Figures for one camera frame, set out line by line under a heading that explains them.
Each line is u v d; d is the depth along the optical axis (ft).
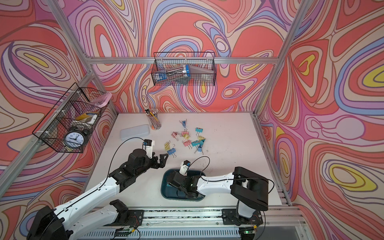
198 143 3.26
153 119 3.39
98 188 1.65
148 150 2.31
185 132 3.49
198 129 3.54
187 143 3.23
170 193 2.70
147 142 2.28
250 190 1.44
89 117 2.45
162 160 2.36
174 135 3.35
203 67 2.70
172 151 3.30
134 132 3.55
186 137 3.34
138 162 2.02
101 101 2.62
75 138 2.22
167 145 3.23
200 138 3.33
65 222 1.34
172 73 2.61
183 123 3.58
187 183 2.06
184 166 2.51
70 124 2.33
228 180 1.55
